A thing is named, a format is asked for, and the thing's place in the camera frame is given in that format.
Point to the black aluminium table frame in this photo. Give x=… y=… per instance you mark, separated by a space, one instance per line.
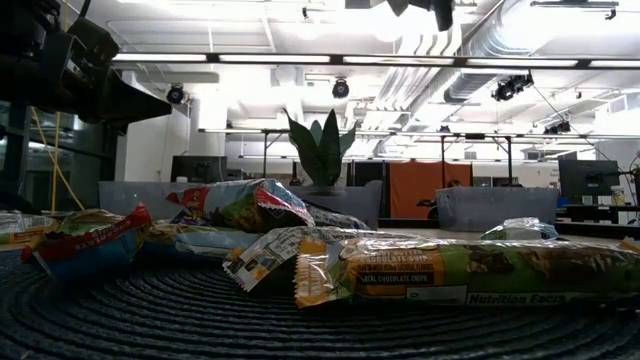
x=16 y=150

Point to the round dark woven placemat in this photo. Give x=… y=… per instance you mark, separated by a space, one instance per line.
x=200 y=325

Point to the purple Chewy granola bar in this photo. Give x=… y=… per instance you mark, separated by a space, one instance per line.
x=200 y=245
x=335 y=218

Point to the person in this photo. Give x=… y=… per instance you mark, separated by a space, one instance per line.
x=425 y=205

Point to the black computer monitor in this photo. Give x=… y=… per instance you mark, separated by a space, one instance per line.
x=587 y=175
x=197 y=169

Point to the black metal frame table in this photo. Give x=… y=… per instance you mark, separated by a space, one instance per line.
x=443 y=160

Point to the round black ceiling spotlight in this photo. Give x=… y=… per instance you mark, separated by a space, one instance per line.
x=340 y=88
x=176 y=94

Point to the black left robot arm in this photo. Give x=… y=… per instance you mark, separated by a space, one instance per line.
x=15 y=75

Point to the black ceiling spotlight cluster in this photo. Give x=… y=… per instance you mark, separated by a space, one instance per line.
x=510 y=87
x=557 y=128

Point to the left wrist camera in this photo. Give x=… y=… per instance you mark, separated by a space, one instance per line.
x=95 y=42

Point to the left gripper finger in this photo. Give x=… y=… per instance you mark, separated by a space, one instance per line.
x=125 y=115
x=125 y=90

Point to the overhead frame light bar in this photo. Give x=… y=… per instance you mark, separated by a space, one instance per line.
x=400 y=61

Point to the orange partition panel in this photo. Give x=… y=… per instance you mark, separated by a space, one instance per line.
x=410 y=190

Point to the black ceiling track fixture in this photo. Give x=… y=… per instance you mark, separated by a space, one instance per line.
x=575 y=3

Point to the black desk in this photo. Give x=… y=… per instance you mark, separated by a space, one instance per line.
x=595 y=214

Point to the clear plastic bin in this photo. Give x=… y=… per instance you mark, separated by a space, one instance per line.
x=360 y=205
x=495 y=210
x=130 y=200

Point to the green snake plant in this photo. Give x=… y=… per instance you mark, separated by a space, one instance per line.
x=325 y=150

